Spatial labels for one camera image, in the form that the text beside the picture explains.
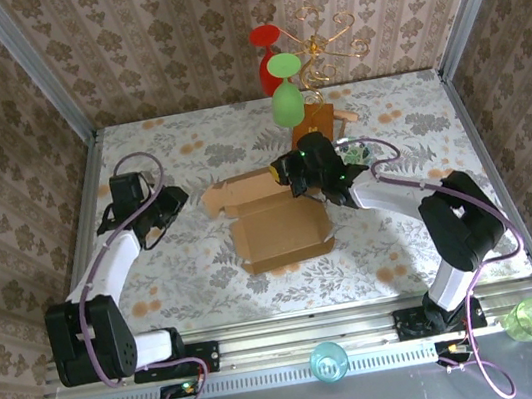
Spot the green plastic wine glass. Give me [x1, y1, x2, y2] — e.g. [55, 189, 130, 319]
[263, 50, 311, 131]

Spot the left small black controller board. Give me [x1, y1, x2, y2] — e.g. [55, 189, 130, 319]
[158, 377, 207, 399]

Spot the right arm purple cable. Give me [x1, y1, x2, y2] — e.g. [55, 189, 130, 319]
[335, 115, 532, 399]

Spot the gold wire glass rack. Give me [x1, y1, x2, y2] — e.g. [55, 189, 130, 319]
[279, 0, 377, 108]

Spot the small black controller board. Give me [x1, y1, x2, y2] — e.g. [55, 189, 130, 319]
[158, 377, 207, 399]
[433, 336, 475, 371]

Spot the brown wooden box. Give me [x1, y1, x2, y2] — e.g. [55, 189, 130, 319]
[284, 100, 342, 154]

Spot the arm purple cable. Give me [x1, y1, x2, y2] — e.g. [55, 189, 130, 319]
[335, 115, 532, 399]
[48, 145, 216, 399]

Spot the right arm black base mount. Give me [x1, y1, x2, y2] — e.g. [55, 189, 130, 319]
[392, 295, 489, 342]

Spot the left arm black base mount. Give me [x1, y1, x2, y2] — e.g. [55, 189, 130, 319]
[128, 339, 223, 386]

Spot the brown cardboard box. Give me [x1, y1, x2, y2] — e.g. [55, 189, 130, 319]
[197, 158, 341, 284]

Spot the aluminium mounting rail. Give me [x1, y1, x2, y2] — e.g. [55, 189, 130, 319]
[37, 276, 532, 399]

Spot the green leaf patterned bowl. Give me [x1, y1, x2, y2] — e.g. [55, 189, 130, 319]
[337, 135, 373, 168]

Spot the aluminium table side rail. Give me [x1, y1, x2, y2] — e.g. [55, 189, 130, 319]
[31, 128, 135, 352]
[435, 56, 532, 290]

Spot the grey slotted cable duct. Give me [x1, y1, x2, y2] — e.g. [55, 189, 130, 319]
[57, 322, 532, 399]

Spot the red plastic wine glass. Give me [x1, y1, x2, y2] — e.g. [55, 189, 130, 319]
[247, 22, 292, 99]

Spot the floral tablecloth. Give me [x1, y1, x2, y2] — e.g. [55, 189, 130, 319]
[35, 58, 532, 351]

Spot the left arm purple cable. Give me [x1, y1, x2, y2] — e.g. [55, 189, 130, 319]
[48, 145, 216, 399]

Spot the blue transparent plastic cup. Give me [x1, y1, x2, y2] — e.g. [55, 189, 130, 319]
[306, 338, 352, 385]

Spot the right small black controller board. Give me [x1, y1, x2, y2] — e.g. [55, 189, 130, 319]
[433, 336, 475, 371]

